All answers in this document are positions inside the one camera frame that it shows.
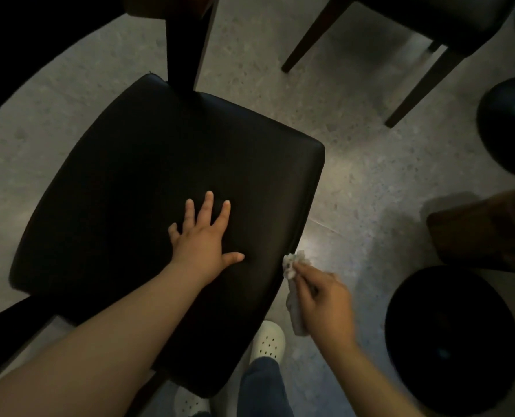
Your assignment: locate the person's left hand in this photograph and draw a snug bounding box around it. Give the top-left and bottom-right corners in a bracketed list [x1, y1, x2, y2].
[168, 191, 245, 288]

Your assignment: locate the person's right hand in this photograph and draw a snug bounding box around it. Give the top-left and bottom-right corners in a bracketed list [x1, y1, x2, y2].
[291, 261, 359, 345]

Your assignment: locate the white cloth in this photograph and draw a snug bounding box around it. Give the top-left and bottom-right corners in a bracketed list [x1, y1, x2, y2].
[282, 250, 310, 337]

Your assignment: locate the person's left forearm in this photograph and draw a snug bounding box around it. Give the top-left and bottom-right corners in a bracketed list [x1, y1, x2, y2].
[0, 261, 207, 417]

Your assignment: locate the person's right forearm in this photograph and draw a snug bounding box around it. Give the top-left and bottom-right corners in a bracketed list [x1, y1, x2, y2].
[316, 334, 425, 417]

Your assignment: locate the black cushioned chair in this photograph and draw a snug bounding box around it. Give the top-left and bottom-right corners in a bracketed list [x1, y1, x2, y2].
[0, 73, 327, 417]

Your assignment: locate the white perforated clog shoe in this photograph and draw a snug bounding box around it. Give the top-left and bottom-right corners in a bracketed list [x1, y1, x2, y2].
[173, 385, 211, 417]
[250, 320, 287, 366]

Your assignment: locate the blue jeans leg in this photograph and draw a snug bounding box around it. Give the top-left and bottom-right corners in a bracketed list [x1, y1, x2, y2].
[237, 356, 294, 417]

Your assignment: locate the dark wooden table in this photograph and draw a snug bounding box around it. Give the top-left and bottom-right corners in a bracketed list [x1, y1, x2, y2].
[120, 0, 221, 97]

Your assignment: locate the brown wooden furniture piece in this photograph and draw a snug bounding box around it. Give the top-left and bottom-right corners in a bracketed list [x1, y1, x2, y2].
[426, 185, 515, 278]

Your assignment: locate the black chair with wooden legs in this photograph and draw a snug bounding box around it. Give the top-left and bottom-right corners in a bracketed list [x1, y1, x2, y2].
[281, 0, 515, 129]

